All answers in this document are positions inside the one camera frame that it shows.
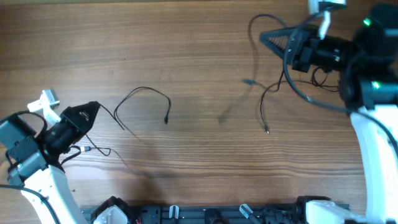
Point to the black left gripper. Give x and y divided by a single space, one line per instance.
71 120

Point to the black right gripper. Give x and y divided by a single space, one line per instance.
301 50

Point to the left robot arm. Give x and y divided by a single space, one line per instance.
35 169

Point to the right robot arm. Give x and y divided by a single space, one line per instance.
368 88

